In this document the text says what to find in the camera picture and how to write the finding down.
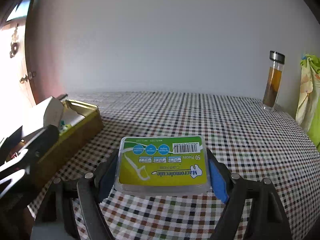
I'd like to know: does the white paper liner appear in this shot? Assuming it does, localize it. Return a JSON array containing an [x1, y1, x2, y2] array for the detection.
[[64, 110, 87, 127]]

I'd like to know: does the white carton box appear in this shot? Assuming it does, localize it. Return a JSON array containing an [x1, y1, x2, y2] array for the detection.
[[21, 96, 65, 140]]

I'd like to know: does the brass door handle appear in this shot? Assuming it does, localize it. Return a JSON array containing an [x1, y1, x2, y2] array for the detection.
[[20, 71, 37, 84]]

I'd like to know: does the green printed cloth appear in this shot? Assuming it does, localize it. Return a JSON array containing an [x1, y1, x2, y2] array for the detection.
[[295, 53, 320, 153]]

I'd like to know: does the glass tea bottle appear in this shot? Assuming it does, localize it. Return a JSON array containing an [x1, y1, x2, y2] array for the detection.
[[262, 50, 285, 112]]

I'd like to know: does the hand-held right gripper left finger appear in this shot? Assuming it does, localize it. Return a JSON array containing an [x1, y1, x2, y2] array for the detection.
[[31, 149, 120, 240]]

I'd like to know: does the brass door ornament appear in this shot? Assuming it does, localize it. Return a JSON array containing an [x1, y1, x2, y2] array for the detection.
[[9, 25, 20, 58]]

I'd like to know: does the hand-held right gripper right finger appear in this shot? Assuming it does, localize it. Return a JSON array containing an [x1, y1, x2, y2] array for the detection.
[[205, 149, 293, 240]]

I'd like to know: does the brown wooden door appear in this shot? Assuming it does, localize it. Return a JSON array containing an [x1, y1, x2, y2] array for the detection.
[[0, 0, 40, 105]]

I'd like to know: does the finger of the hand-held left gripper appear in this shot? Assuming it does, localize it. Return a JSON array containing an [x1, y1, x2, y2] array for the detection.
[[0, 127, 24, 155], [24, 125, 60, 160]]

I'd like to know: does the gold metal tin box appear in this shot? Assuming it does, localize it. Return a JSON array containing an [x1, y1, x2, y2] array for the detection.
[[32, 99, 104, 185]]

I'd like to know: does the checked tablecloth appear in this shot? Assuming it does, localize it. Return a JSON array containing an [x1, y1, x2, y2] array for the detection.
[[27, 91, 320, 240]]

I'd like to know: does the clear dental floss box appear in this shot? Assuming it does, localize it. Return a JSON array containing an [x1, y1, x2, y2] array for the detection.
[[114, 135, 212, 195]]

